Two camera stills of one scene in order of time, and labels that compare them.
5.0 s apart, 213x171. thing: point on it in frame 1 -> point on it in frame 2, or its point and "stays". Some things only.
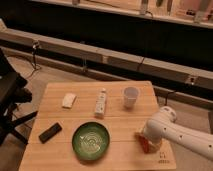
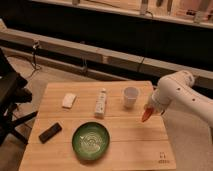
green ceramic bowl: (91, 140) stays
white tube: (100, 103) stays
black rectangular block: (50, 133) stays
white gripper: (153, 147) -> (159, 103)
